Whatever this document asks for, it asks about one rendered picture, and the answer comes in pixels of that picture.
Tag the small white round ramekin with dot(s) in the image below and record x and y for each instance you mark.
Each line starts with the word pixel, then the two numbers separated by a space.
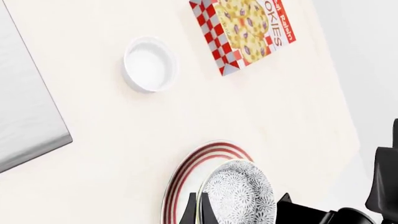
pixel 149 64

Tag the white plate with red rings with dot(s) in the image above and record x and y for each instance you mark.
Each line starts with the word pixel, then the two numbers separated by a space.
pixel 186 172

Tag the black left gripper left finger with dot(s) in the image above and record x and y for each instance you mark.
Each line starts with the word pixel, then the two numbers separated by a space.
pixel 190 214

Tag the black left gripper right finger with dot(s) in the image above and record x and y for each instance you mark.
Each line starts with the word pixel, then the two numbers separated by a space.
pixel 207 215

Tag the patterned black and white bowl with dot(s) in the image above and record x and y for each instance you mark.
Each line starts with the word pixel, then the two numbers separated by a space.
pixel 239 186

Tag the red checkered cookie box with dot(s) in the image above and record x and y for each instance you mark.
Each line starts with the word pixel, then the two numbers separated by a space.
pixel 245 35

